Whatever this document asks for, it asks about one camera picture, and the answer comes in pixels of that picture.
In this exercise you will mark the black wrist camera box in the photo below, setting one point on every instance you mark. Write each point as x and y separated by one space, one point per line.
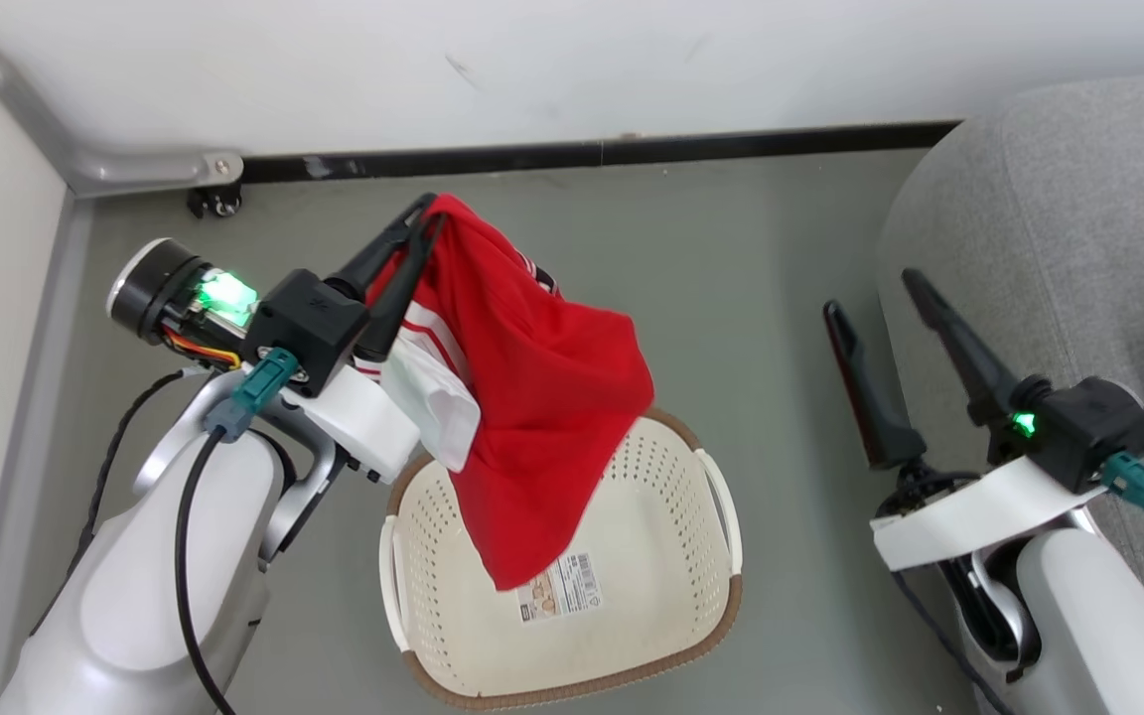
1088 427
309 328

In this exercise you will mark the cream perforated laundry basket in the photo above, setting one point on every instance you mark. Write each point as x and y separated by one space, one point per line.
651 556

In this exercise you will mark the grey metal frame rail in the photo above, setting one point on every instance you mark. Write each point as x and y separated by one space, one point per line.
135 171

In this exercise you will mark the black baseboard strip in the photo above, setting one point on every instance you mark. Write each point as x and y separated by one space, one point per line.
632 152

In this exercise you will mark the black caster wheel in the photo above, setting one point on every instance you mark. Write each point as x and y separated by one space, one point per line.
214 202

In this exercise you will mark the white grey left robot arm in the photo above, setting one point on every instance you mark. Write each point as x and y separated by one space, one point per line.
135 596

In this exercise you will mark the red shirt with white stripes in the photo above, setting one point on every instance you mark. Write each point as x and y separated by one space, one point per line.
542 417

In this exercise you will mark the grey fabric sofa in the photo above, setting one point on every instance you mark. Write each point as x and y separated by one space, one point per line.
1059 218

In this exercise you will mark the printed paper label sticker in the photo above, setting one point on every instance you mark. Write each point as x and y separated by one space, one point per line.
559 588

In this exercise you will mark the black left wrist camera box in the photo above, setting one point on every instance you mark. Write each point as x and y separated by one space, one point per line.
309 328

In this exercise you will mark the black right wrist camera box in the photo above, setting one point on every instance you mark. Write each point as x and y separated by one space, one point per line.
1088 427

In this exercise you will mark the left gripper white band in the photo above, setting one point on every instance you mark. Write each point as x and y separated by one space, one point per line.
363 422

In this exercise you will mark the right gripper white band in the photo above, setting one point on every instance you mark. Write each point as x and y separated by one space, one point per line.
979 511

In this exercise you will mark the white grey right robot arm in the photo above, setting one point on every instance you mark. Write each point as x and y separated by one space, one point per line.
1098 636

